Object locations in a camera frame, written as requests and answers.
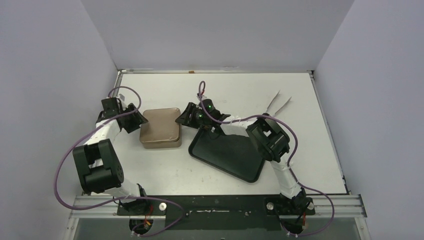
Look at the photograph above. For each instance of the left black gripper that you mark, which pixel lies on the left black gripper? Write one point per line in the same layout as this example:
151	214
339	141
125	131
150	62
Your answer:
138	120

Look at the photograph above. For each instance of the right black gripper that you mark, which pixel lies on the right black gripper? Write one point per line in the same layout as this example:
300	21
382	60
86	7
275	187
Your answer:
187	116

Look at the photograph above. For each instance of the brown box lid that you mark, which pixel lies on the brown box lid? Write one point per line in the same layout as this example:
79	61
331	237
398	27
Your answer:
161	125

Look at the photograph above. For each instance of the metal tongs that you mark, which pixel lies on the metal tongs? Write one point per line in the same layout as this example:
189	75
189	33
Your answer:
278	103

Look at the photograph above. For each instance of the gold chocolate box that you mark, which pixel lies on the gold chocolate box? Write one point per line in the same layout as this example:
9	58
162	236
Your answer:
163	144

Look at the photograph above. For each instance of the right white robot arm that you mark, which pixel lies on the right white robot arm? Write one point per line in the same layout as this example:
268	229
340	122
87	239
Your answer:
268	138

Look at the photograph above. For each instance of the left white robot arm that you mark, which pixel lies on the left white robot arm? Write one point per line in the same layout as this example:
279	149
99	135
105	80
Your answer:
98	167

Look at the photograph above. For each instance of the black plastic tray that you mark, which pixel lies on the black plastic tray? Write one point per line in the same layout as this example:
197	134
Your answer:
232	154

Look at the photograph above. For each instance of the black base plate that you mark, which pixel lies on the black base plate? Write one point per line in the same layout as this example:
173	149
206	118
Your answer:
222	212

